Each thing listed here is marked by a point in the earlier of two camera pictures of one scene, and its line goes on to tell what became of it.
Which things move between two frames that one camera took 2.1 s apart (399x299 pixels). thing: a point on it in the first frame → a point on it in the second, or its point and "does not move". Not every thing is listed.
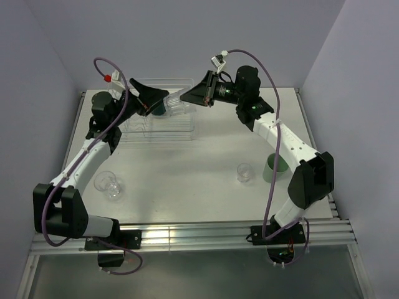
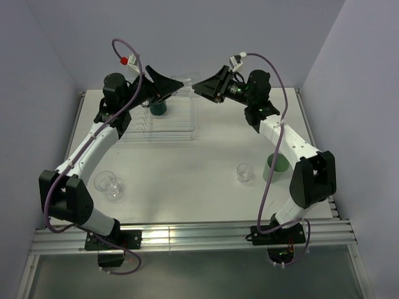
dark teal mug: x=160 y=110 does not move
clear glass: x=174 y=106 → x=187 y=89
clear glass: x=107 y=182 does not move
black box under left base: x=110 y=258 does not move
